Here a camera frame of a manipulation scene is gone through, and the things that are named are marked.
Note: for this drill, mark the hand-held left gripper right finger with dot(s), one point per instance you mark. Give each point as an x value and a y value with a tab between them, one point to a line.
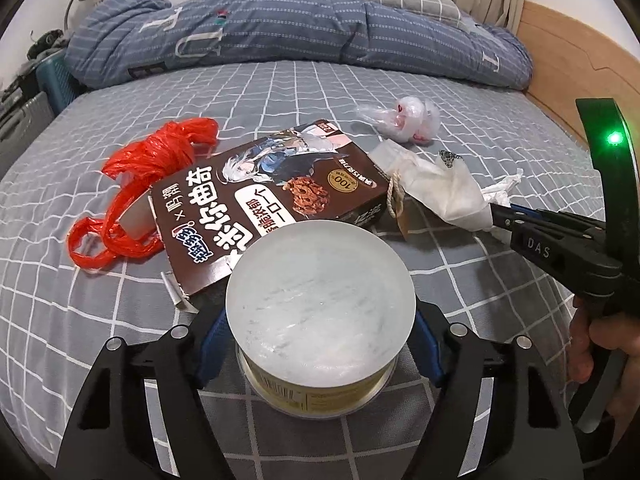
427	342

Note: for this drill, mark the white pouch with paper tag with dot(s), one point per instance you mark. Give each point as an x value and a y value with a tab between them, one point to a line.
440	195

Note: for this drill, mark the blue striped quilt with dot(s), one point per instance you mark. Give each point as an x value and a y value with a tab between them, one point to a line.
300	30

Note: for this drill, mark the clear plastic bag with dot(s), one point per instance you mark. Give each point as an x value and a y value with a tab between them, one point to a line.
415	115

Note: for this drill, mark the red plastic bag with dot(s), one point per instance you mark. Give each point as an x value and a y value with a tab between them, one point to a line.
150	155

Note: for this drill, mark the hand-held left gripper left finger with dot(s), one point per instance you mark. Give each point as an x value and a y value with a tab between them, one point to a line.
210	347

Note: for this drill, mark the grey hard suitcase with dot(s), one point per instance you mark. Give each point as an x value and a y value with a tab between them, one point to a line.
25	120

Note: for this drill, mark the wooden headboard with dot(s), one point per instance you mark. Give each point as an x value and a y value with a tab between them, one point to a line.
560	60

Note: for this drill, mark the person's right hand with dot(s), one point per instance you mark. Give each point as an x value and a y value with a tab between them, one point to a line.
581	345

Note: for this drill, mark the crumpled white tissue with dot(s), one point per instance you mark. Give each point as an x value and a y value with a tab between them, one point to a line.
500	191

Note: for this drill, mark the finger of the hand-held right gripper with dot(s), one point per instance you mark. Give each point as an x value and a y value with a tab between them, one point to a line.
540	217
555	255

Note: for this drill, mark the bed with grey checked sheet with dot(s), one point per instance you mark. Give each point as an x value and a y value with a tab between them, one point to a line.
300	90

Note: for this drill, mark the dark clutter pile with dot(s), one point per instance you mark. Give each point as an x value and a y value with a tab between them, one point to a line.
47	40

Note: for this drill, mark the brown cookie box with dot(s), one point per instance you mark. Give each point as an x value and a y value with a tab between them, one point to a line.
210	200

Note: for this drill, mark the round tub with clear lid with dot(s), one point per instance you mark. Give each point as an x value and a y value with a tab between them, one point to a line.
320	285

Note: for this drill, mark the teal plastic crate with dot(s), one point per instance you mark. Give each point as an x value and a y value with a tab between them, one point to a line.
55	85

